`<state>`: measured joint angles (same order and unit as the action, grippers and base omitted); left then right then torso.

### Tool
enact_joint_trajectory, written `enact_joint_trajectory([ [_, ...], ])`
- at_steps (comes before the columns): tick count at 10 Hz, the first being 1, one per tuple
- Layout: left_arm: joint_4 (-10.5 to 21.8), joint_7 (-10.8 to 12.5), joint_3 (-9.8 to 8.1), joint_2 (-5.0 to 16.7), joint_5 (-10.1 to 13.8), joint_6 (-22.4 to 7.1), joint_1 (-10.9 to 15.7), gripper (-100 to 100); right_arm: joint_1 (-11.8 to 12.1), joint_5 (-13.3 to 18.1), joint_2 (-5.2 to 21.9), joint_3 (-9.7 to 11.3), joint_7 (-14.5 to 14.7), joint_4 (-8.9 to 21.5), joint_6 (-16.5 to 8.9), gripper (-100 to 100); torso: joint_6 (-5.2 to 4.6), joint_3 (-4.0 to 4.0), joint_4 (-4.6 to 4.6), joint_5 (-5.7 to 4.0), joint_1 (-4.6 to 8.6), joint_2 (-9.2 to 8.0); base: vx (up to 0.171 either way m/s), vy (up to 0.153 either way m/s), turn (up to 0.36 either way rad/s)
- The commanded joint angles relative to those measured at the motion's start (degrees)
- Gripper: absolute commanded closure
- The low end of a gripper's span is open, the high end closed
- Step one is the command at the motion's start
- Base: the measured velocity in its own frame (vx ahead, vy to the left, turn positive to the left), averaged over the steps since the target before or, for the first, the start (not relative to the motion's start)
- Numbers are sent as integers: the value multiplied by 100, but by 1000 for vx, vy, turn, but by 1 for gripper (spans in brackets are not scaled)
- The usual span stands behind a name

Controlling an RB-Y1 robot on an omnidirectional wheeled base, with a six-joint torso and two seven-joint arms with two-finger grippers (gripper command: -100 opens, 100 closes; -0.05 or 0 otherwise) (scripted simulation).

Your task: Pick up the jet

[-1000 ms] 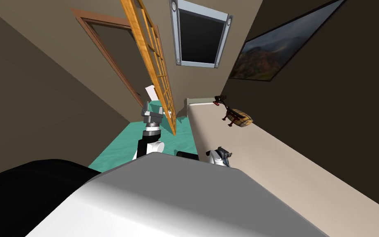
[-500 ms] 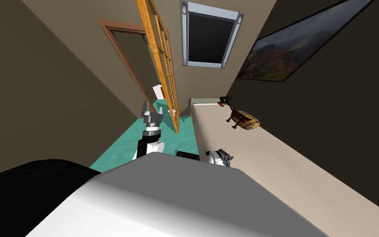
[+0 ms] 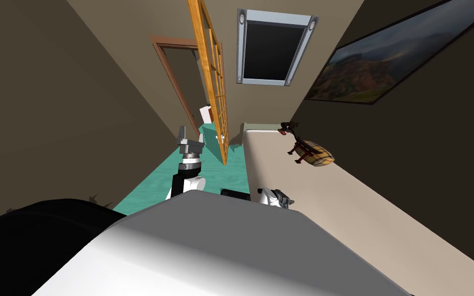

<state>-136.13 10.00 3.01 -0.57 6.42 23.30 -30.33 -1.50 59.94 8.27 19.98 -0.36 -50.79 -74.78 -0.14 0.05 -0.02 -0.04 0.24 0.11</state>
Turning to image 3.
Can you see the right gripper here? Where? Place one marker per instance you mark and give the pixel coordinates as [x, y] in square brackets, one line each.
[284, 199]

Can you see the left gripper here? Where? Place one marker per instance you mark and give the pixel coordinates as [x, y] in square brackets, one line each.
[190, 147]

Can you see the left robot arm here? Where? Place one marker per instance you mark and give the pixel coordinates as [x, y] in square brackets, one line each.
[35, 246]

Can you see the white box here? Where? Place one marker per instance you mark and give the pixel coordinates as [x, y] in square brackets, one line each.
[206, 114]

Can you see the beige table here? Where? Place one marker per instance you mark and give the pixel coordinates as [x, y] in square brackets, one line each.
[323, 205]

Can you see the wooden barrel on red stand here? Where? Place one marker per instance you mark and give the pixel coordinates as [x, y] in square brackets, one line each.
[315, 154]

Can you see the orange wooden glazed door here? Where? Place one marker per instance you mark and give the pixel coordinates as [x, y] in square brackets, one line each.
[214, 74]

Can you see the dark red black figurine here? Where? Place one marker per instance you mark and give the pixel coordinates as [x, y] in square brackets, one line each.
[288, 127]

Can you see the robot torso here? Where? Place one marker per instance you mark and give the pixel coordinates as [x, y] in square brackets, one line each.
[204, 255]

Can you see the grey framed dark window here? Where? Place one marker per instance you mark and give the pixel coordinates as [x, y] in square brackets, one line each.
[273, 47]

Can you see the black framed landscape picture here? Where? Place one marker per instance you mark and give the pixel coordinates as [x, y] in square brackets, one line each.
[397, 53]

